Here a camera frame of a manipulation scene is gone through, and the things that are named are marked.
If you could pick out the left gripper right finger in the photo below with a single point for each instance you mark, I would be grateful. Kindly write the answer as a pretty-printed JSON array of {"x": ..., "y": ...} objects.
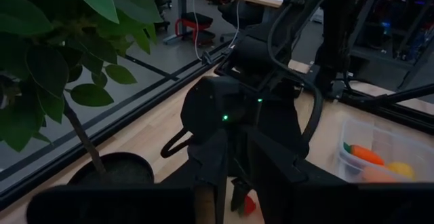
[{"x": 366, "y": 205}]

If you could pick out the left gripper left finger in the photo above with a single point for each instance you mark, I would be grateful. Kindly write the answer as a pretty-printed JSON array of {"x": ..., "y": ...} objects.
[{"x": 108, "y": 207}]

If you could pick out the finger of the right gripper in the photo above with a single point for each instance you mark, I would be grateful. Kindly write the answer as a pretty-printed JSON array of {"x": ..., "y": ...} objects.
[
  {"x": 210, "y": 169},
  {"x": 274, "y": 176}
]

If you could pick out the pale peach toy fruit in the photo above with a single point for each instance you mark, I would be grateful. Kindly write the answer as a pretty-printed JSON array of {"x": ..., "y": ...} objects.
[{"x": 378, "y": 176}]

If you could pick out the red toy strawberry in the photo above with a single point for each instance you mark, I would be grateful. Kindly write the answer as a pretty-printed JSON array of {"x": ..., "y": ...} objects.
[{"x": 250, "y": 206}]

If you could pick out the yellow toy lemon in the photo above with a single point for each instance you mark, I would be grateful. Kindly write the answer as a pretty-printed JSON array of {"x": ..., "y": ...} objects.
[{"x": 401, "y": 170}]

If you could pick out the green plush object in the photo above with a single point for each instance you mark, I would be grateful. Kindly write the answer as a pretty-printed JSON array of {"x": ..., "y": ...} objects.
[{"x": 368, "y": 154}]

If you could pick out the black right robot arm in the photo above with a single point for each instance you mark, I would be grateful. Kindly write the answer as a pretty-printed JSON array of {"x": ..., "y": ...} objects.
[{"x": 339, "y": 30}]

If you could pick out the clear plastic tupperware container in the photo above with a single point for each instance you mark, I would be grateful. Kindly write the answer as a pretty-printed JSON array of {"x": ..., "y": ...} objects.
[{"x": 400, "y": 139}]

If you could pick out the white grey triangle-pattern planter pot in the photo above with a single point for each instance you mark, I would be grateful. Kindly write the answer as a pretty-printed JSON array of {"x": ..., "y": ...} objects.
[{"x": 135, "y": 173}]

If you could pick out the red black stool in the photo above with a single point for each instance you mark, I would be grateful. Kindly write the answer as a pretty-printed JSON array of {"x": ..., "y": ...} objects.
[{"x": 195, "y": 18}]

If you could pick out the black office chair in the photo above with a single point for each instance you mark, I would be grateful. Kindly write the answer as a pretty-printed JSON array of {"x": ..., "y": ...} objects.
[{"x": 242, "y": 13}]

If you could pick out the green leafy potted plant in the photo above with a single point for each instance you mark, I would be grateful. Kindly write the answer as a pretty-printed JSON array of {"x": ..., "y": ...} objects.
[{"x": 47, "y": 68}]

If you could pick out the dark metal shelf rack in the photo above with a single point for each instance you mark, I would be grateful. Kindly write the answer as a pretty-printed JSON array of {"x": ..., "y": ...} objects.
[{"x": 407, "y": 30}]

